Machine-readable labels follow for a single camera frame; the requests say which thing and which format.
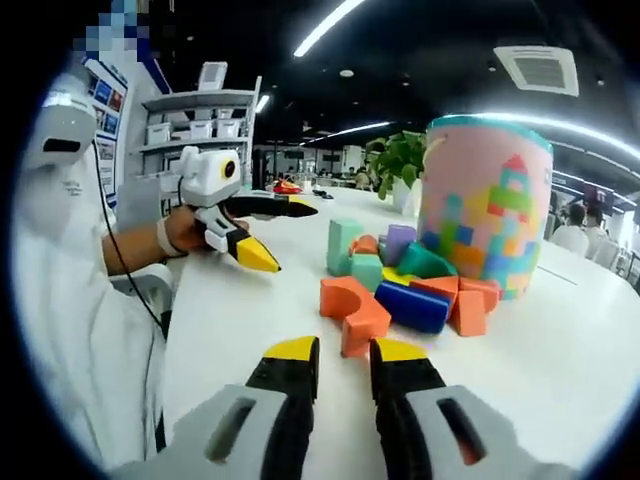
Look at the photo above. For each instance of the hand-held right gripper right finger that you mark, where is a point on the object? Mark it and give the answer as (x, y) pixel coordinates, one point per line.
(405, 380)

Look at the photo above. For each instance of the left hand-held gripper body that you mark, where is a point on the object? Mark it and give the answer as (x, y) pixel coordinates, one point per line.
(210, 180)

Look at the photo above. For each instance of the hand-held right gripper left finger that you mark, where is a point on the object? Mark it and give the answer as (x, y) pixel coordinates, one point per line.
(280, 385)

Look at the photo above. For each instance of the pile of colourful toy blocks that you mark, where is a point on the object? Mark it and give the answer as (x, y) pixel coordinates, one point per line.
(410, 305)

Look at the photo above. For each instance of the pink toy storage bucket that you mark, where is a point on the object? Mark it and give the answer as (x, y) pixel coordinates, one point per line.
(475, 200)

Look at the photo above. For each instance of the row of white storage bins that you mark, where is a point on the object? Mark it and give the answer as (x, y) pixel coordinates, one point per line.
(200, 130)

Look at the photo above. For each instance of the person's left hand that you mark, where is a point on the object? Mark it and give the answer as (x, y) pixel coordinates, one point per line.
(182, 230)

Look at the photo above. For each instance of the red snack bag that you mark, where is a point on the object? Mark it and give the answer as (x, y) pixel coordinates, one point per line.
(286, 188)

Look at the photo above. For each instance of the grey shelf rack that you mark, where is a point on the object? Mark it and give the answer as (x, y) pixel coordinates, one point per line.
(200, 100)

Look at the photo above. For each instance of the ceiling light strip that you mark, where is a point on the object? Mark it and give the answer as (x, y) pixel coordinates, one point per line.
(530, 120)
(350, 131)
(325, 28)

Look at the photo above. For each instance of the green plant in white pot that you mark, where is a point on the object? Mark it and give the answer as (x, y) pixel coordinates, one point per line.
(395, 160)

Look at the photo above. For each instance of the white chest-worn device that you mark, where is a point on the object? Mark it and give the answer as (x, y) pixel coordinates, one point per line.
(60, 120)

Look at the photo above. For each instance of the person in white shirt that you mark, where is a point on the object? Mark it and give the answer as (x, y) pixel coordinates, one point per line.
(75, 325)

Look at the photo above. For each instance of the ceiling air conditioner vent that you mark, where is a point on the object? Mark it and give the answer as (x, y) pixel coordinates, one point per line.
(537, 70)

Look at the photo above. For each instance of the blue framed wall poster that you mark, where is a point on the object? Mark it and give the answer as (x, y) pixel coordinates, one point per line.
(107, 100)

